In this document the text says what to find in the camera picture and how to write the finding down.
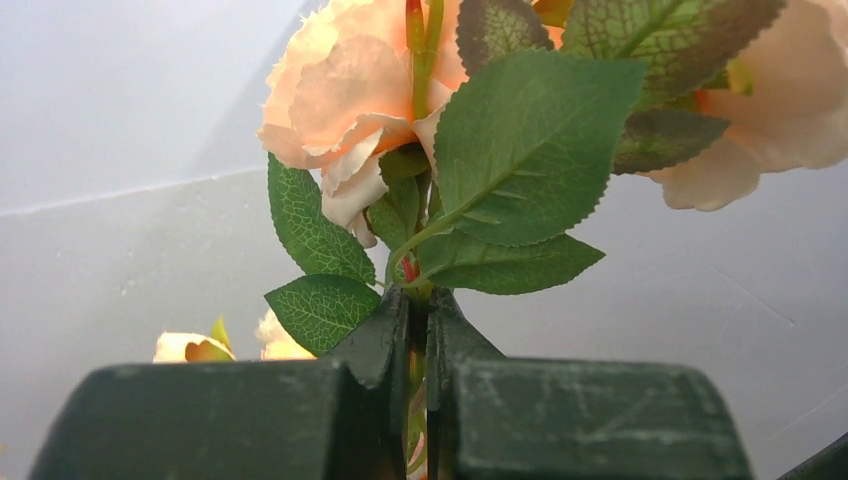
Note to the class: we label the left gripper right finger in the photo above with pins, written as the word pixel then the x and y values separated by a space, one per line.
pixel 495 417

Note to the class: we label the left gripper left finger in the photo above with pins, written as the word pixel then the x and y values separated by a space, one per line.
pixel 342 416

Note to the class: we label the white rose stem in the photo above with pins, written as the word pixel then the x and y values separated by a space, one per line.
pixel 184 347

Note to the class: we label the peach rose stem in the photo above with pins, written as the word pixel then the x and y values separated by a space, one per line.
pixel 455 144

